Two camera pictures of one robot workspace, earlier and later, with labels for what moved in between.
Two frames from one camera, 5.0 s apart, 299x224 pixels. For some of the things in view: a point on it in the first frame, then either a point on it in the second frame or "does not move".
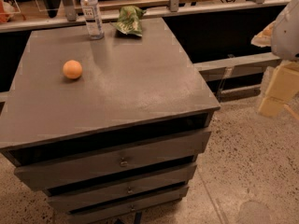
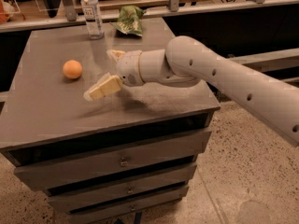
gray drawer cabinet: [106, 126] does not move
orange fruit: [72, 69] does not move
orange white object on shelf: [7, 11] does not move
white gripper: [287, 32] -> [129, 67]
